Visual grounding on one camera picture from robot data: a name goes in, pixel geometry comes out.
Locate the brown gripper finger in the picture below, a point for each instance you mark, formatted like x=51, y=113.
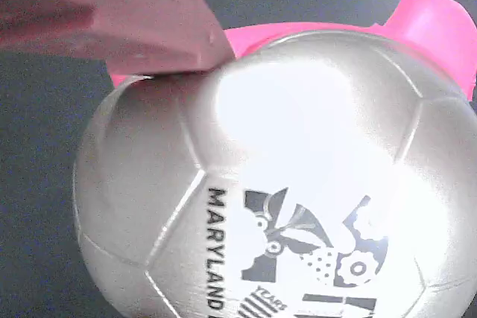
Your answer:
x=112, y=16

